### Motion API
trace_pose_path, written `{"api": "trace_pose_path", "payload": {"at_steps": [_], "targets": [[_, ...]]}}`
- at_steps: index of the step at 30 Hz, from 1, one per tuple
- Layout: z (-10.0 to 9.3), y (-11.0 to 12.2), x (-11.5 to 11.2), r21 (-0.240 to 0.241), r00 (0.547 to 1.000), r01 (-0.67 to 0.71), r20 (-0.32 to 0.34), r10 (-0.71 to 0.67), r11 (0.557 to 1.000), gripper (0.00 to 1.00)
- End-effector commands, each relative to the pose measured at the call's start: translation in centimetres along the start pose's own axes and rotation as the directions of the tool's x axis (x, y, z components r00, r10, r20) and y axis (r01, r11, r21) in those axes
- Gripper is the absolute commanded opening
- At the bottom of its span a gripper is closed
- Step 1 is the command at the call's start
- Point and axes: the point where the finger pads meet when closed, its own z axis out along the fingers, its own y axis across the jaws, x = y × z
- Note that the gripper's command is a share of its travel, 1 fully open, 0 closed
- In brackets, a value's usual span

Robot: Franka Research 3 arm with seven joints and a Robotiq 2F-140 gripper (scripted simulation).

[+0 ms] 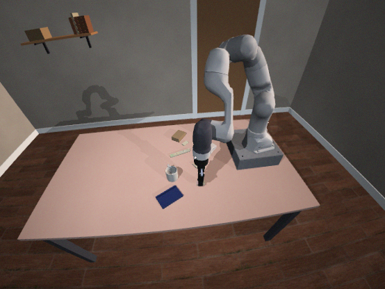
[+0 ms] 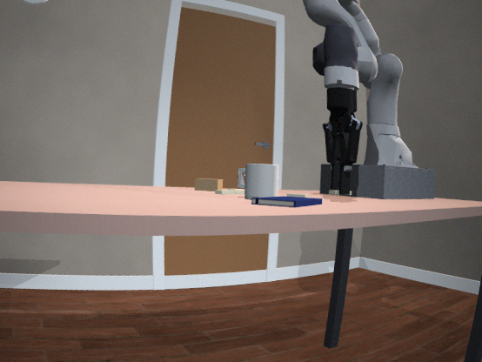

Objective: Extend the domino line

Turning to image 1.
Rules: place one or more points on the dark blue rectangular pad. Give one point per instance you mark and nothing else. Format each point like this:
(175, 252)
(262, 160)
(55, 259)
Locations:
(169, 196)

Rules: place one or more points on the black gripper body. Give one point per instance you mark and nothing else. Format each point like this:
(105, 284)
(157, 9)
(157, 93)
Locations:
(201, 163)

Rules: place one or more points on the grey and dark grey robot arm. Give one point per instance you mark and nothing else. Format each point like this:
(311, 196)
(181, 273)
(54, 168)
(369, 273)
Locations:
(241, 48)

